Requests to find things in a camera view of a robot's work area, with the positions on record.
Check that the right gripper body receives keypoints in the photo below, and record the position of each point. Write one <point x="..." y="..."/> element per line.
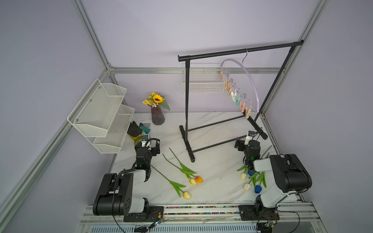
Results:
<point x="241" y="146"/>

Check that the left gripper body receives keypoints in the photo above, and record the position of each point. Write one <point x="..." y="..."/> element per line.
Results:
<point x="153" y="152"/>

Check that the black clothes rack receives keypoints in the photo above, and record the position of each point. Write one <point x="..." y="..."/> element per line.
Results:
<point x="184" y="130"/>

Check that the purple clip hanger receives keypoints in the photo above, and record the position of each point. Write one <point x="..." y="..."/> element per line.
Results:
<point x="241" y="88"/>

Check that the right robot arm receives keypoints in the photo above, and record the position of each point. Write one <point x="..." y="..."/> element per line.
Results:
<point x="273" y="177"/>

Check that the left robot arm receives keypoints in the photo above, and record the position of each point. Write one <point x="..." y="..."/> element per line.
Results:
<point x="115" y="195"/>

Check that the green gardening glove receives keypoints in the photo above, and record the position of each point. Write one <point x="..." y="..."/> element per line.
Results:
<point x="145" y="128"/>

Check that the white tulip upper right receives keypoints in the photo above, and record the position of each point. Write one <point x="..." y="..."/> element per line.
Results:
<point x="244" y="172"/>

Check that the white tulip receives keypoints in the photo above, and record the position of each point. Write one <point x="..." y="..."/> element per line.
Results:
<point x="250" y="184"/>
<point x="244" y="172"/>

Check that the purple ribbed vase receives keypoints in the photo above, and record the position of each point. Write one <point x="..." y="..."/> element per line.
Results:
<point x="157" y="115"/>

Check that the white tulip lower right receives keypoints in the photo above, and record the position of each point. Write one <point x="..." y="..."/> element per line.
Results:
<point x="250" y="184"/>

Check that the blue tulip lower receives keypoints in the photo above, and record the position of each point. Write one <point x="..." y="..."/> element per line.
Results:
<point x="259" y="182"/>

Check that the sunflower bouquet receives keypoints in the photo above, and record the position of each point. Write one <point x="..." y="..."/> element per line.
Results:
<point x="156" y="100"/>

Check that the pale yellow tulip front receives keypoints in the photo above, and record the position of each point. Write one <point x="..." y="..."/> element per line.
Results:
<point x="177" y="186"/>

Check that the white mesh two-tier shelf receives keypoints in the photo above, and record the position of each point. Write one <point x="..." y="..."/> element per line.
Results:
<point x="102" y="118"/>

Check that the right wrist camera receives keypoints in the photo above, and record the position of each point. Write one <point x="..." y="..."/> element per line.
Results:
<point x="250" y="136"/>

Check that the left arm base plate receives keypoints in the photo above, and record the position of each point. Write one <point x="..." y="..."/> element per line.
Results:
<point x="149" y="214"/>

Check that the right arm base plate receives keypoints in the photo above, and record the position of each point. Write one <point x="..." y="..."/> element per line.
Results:
<point x="252" y="212"/>

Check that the white wire wall basket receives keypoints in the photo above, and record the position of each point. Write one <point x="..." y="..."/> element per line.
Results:
<point x="205" y="80"/>

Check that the aluminium front rail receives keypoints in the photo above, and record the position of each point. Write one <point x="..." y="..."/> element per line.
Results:
<point x="295" y="217"/>

